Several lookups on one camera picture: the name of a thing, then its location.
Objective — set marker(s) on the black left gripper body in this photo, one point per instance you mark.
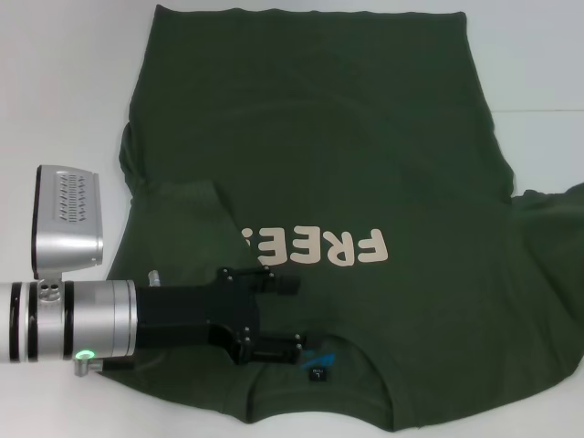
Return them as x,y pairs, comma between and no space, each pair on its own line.
196,310

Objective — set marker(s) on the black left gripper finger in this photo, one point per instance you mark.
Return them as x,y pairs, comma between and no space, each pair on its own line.
287,285
274,349

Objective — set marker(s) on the dark green FREE t-shirt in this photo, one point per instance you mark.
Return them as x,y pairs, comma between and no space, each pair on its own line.
319,137

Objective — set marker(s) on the small silver gripper plug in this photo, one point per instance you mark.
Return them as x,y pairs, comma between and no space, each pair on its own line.
155,278

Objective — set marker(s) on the silver vented wrist camera box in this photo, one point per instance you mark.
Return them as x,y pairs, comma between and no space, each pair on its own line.
68,246

